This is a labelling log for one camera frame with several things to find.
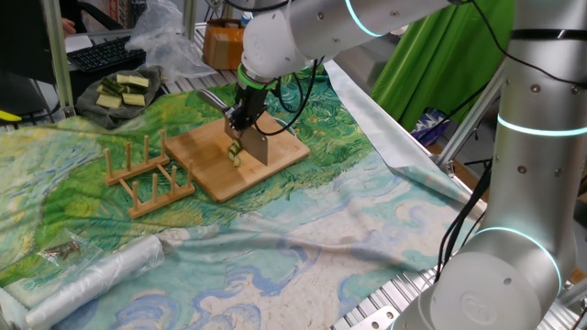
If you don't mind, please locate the crumpled clear plastic bag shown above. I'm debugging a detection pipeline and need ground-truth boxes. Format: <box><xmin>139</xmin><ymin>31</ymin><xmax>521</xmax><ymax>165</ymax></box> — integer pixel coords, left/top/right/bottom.
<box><xmin>124</xmin><ymin>0</ymin><xmax>217</xmax><ymax>83</ymax></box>

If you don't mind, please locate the wooden peg dish rack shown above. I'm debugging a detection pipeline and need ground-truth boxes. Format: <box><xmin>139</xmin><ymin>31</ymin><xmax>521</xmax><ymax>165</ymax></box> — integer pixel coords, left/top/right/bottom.
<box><xmin>104</xmin><ymin>129</ymin><xmax>196</xmax><ymax>220</ymax></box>

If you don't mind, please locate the thick black camera cable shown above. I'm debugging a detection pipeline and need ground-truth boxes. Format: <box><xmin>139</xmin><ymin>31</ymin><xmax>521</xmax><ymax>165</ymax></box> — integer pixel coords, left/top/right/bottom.
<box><xmin>256</xmin><ymin>57</ymin><xmax>320</xmax><ymax>138</ymax></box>

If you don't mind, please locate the clear bag of screws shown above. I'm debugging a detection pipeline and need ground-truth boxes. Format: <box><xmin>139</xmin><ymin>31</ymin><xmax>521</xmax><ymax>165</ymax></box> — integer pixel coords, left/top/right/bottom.
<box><xmin>36</xmin><ymin>228</ymin><xmax>105</xmax><ymax>276</ymax></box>

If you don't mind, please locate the bamboo cutting board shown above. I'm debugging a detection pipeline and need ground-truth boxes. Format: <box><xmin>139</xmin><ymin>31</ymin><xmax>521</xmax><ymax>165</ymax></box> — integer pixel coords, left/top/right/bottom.
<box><xmin>164</xmin><ymin>111</ymin><xmax>311</xmax><ymax>204</ymax></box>

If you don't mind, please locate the painted landscape tablecloth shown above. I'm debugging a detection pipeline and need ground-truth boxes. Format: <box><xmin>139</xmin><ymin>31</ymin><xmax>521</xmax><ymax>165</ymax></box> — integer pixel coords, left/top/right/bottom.
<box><xmin>0</xmin><ymin>59</ymin><xmax>487</xmax><ymax>330</ymax></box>

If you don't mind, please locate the aluminium frame bar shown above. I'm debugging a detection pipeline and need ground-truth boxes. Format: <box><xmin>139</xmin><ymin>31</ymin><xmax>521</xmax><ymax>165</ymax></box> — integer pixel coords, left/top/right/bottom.
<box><xmin>435</xmin><ymin>63</ymin><xmax>505</xmax><ymax>170</ymax></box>
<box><xmin>183</xmin><ymin>0</ymin><xmax>199</xmax><ymax>42</ymax></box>
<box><xmin>40</xmin><ymin>0</ymin><xmax>77</xmax><ymax>119</ymax></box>

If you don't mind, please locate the grey cloth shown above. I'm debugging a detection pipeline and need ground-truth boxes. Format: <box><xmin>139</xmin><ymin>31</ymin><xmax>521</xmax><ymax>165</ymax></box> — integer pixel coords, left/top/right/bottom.
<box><xmin>75</xmin><ymin>65</ymin><xmax>164</xmax><ymax>130</ymax></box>

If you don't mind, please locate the brown cardboard box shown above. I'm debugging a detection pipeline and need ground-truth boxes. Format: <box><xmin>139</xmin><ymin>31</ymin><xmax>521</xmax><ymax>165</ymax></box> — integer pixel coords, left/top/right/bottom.
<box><xmin>202</xmin><ymin>17</ymin><xmax>246</xmax><ymax>72</ymax></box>

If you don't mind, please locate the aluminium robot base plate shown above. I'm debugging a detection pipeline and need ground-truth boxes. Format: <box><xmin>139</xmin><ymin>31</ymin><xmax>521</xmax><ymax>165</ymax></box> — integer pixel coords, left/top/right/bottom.
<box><xmin>332</xmin><ymin>304</ymin><xmax>400</xmax><ymax>330</ymax></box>

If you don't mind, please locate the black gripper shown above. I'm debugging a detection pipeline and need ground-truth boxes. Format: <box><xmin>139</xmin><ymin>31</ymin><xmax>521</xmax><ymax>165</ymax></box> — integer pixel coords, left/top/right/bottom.
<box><xmin>227</xmin><ymin>84</ymin><xmax>271</xmax><ymax>139</ymax></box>

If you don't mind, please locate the black cable bundle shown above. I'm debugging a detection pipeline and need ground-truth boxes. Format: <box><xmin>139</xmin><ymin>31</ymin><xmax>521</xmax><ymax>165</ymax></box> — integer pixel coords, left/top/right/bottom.
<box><xmin>435</xmin><ymin>159</ymin><xmax>494</xmax><ymax>283</ymax></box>

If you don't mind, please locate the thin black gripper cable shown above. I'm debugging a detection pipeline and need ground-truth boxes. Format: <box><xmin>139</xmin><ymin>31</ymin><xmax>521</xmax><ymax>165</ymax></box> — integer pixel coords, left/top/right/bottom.
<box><xmin>274</xmin><ymin>71</ymin><xmax>304</xmax><ymax>115</ymax></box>

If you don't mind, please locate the green fabric sheet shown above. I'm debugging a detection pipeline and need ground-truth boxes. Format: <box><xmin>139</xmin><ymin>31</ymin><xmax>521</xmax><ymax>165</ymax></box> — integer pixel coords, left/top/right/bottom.
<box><xmin>370</xmin><ymin>0</ymin><xmax>517</xmax><ymax>134</ymax></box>

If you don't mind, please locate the clear plastic bag roll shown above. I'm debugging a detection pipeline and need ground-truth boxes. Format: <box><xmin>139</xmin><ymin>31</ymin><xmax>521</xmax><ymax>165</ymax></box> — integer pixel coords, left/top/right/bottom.
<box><xmin>25</xmin><ymin>234</ymin><xmax>165</xmax><ymax>329</ymax></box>

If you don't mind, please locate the blue patterned bag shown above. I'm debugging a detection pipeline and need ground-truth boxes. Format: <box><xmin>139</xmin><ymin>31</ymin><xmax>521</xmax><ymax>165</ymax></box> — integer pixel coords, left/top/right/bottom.
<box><xmin>411</xmin><ymin>108</ymin><xmax>453</xmax><ymax>147</ymax></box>

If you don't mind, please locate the white paper sheet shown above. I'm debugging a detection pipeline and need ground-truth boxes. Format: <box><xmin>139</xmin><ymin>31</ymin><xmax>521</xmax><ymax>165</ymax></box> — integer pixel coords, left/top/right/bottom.
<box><xmin>63</xmin><ymin>34</ymin><xmax>93</xmax><ymax>54</ymax></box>

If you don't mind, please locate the steel kitchen cleaver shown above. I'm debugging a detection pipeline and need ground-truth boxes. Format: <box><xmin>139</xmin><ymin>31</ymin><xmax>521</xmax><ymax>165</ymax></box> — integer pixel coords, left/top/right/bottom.
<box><xmin>196</xmin><ymin>88</ymin><xmax>270</xmax><ymax>167</ymax></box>

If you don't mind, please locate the bare person hand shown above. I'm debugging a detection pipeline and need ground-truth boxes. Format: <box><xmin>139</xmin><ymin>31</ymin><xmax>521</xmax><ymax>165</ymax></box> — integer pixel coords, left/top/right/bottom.
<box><xmin>61</xmin><ymin>16</ymin><xmax>79</xmax><ymax>39</ymax></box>

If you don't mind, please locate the black computer keyboard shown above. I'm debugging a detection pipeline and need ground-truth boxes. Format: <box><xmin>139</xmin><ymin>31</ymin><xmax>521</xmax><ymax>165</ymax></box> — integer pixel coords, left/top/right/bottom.
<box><xmin>66</xmin><ymin>35</ymin><xmax>148</xmax><ymax>74</ymax></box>

